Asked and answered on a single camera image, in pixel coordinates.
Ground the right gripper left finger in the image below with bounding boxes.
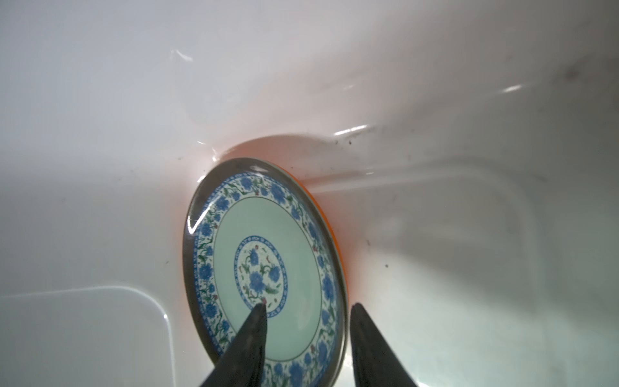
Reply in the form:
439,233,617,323
201,303,268,387

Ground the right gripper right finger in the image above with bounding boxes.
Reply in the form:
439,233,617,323
350,303,418,387

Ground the blue floral green plate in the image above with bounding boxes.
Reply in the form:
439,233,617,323
182,158,348,386

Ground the white plastic bin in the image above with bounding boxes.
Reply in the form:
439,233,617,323
1,1,618,386

